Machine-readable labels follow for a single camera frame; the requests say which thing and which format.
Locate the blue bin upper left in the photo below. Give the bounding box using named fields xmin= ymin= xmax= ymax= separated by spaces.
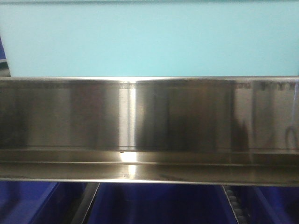
xmin=0 ymin=40 xmax=11 ymax=77

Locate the light blue plastic bin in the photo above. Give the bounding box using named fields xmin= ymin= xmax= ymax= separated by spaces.
xmin=0 ymin=0 xmax=299 ymax=77

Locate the blue bin lower right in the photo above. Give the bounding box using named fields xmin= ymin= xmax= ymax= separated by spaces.
xmin=233 ymin=186 xmax=299 ymax=224

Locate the blue bin lower middle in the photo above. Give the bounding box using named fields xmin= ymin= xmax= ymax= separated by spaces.
xmin=87 ymin=183 xmax=237 ymax=224

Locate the stainless steel shelf front rail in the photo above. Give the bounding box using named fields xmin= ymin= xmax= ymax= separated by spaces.
xmin=0 ymin=77 xmax=299 ymax=186

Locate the blue bin lower left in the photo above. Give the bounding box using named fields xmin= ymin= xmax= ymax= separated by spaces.
xmin=0 ymin=181 xmax=86 ymax=224

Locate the steel lane divider left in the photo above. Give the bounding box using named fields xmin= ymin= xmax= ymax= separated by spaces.
xmin=62 ymin=182 xmax=100 ymax=224

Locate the roller track divider right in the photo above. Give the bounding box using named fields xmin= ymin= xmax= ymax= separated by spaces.
xmin=222 ymin=185 xmax=248 ymax=224

